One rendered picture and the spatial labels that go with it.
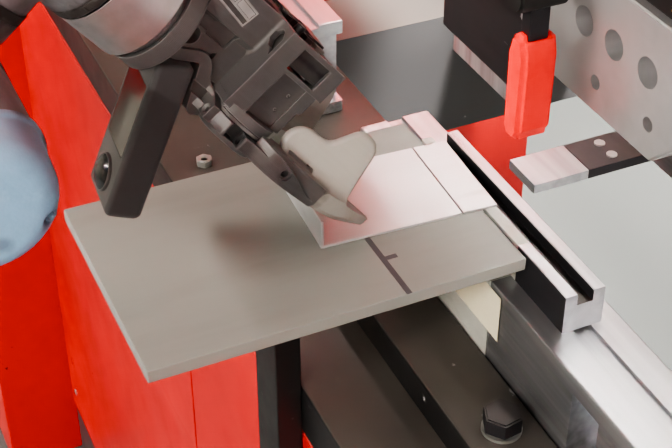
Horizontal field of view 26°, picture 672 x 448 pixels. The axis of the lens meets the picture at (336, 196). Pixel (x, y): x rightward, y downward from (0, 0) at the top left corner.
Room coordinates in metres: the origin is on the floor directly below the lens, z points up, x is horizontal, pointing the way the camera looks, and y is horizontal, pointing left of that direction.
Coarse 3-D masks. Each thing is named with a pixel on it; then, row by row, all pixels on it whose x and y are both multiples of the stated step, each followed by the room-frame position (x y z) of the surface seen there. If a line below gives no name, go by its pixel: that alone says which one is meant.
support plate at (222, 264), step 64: (384, 128) 0.91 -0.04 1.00; (192, 192) 0.83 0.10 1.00; (256, 192) 0.83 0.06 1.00; (128, 256) 0.75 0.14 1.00; (192, 256) 0.75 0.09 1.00; (256, 256) 0.75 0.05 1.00; (320, 256) 0.75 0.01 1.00; (448, 256) 0.75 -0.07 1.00; (512, 256) 0.75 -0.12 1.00; (128, 320) 0.69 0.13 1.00; (192, 320) 0.69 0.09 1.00; (256, 320) 0.69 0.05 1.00; (320, 320) 0.69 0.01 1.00
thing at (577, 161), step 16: (576, 144) 0.88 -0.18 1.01; (592, 144) 0.88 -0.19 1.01; (608, 144) 0.88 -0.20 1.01; (624, 144) 0.88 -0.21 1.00; (512, 160) 0.86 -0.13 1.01; (528, 160) 0.86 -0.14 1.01; (544, 160) 0.86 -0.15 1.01; (560, 160) 0.86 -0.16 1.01; (576, 160) 0.86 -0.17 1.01; (592, 160) 0.86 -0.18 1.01; (608, 160) 0.86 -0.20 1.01; (624, 160) 0.86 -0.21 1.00; (640, 160) 0.86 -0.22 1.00; (528, 176) 0.84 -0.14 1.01; (544, 176) 0.84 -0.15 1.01; (560, 176) 0.84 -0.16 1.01; (576, 176) 0.84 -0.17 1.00; (592, 176) 0.85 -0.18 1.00
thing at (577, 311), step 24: (456, 144) 0.89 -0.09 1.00; (480, 168) 0.86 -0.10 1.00; (504, 192) 0.83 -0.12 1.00; (528, 216) 0.80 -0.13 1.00; (528, 240) 0.78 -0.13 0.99; (552, 240) 0.77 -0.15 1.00; (528, 264) 0.75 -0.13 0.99; (552, 264) 0.76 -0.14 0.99; (576, 264) 0.75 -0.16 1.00; (528, 288) 0.75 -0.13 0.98; (552, 288) 0.73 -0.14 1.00; (576, 288) 0.73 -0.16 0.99; (600, 288) 0.72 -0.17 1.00; (552, 312) 0.72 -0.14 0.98; (576, 312) 0.71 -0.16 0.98; (600, 312) 0.72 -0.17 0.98
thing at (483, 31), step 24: (456, 0) 0.87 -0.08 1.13; (480, 0) 0.84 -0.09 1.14; (504, 0) 0.81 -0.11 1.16; (456, 24) 0.87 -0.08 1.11; (480, 24) 0.84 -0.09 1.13; (504, 24) 0.81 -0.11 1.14; (456, 48) 0.88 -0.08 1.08; (480, 48) 0.83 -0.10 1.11; (504, 48) 0.81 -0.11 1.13; (480, 72) 0.85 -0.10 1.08; (504, 72) 0.81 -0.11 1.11; (504, 96) 0.82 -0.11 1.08
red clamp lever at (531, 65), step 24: (528, 0) 0.66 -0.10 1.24; (552, 0) 0.66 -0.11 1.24; (528, 24) 0.67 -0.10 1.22; (528, 48) 0.66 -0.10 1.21; (552, 48) 0.67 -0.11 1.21; (528, 72) 0.66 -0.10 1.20; (552, 72) 0.67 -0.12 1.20; (528, 96) 0.66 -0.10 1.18; (504, 120) 0.67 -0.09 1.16; (528, 120) 0.66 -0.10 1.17
